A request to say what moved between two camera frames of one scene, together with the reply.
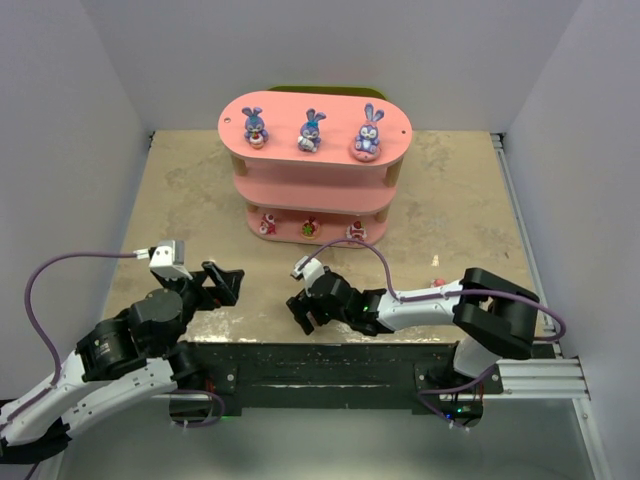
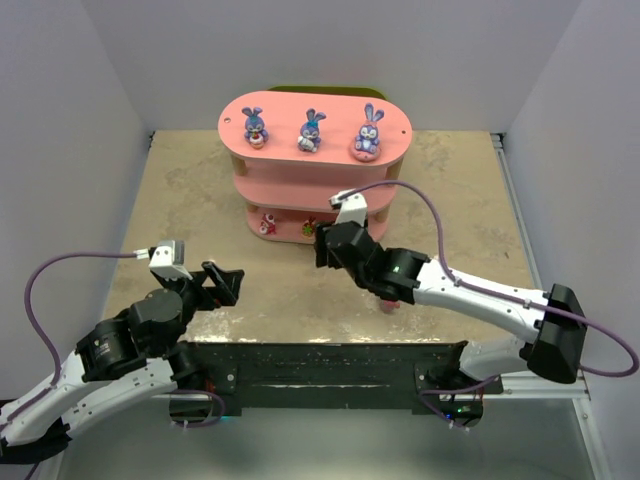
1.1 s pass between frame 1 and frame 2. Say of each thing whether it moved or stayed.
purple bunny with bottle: stayed
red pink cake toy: stayed
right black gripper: moved
